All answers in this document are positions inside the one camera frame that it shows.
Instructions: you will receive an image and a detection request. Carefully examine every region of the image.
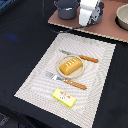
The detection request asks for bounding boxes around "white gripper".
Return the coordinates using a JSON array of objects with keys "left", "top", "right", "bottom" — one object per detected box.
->
[{"left": 79, "top": 0, "right": 101, "bottom": 26}]

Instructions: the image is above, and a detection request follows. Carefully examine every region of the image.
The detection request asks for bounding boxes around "grey toy pot with handles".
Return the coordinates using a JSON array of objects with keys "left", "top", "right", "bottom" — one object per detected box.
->
[{"left": 54, "top": 0, "right": 79, "bottom": 20}]

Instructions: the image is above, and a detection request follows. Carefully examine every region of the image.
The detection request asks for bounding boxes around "orange toy bread loaf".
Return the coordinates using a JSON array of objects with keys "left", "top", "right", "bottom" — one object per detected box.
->
[{"left": 59, "top": 57, "right": 83, "bottom": 75}]

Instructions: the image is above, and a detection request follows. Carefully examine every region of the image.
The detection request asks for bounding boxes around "yellow toy butter box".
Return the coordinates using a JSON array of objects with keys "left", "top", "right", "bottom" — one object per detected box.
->
[{"left": 52, "top": 88, "right": 76, "bottom": 108}]

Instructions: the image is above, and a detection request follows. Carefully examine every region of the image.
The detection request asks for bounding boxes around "grey saucepan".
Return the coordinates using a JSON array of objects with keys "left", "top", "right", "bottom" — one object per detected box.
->
[{"left": 90, "top": 2, "right": 104, "bottom": 24}]

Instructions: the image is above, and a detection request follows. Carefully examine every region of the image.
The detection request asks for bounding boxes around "beige bowl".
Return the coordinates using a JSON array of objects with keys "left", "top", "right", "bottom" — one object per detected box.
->
[{"left": 116, "top": 4, "right": 128, "bottom": 30}]

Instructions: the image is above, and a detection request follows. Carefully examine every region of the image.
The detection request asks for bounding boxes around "beige round plate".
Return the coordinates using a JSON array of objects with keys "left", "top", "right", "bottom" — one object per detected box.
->
[{"left": 56, "top": 55, "right": 85, "bottom": 79}]

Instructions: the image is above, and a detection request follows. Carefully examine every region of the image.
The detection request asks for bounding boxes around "striped beige placemat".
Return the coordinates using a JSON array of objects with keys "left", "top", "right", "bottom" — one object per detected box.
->
[{"left": 15, "top": 33, "right": 115, "bottom": 128}]

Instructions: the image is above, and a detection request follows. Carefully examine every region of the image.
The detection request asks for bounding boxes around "knife with wooden handle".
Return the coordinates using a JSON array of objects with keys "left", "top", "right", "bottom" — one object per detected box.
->
[{"left": 59, "top": 50, "right": 99, "bottom": 63}]

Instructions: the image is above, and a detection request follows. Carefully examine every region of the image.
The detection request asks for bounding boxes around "fork with wooden handle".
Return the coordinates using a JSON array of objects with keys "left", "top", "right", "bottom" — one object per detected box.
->
[{"left": 46, "top": 72, "right": 87, "bottom": 90}]

